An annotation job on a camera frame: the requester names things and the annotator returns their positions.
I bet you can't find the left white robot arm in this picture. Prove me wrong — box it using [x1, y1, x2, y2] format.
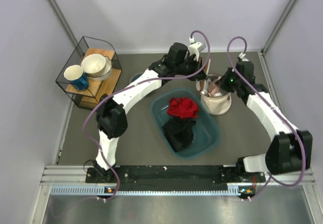
[93, 38, 209, 182]

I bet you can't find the pink bra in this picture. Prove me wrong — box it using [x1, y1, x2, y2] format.
[206, 78, 225, 97]

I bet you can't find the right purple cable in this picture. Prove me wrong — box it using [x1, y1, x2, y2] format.
[227, 36, 307, 201]

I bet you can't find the grey cable duct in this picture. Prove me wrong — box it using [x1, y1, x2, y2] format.
[50, 185, 253, 197]

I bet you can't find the cream cylindrical laundry bag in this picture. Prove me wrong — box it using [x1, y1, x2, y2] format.
[196, 59, 232, 116]

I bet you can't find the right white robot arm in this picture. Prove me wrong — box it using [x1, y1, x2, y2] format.
[217, 60, 313, 182]

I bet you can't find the black garment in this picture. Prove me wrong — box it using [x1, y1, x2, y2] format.
[162, 117, 196, 152]

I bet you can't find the cream ceramic bowl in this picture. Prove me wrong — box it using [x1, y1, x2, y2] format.
[81, 54, 106, 78]

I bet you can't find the red garment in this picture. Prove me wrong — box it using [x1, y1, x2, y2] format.
[167, 97, 199, 119]

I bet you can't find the black wire rack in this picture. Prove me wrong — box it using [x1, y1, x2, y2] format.
[56, 36, 122, 109]

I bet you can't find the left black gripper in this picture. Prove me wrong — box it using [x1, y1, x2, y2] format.
[175, 55, 207, 82]

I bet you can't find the purple cable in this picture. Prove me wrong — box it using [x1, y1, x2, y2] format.
[82, 31, 211, 201]
[227, 36, 307, 201]

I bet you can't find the teal plastic basin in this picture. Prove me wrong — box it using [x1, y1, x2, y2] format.
[150, 88, 221, 159]

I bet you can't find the blue mug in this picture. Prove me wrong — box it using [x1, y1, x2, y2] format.
[64, 65, 89, 91]

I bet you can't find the blue bowl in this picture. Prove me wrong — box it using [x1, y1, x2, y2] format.
[130, 73, 141, 83]

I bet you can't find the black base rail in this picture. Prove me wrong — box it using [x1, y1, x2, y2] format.
[85, 164, 268, 192]

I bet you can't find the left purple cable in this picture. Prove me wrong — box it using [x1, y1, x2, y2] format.
[82, 31, 211, 201]

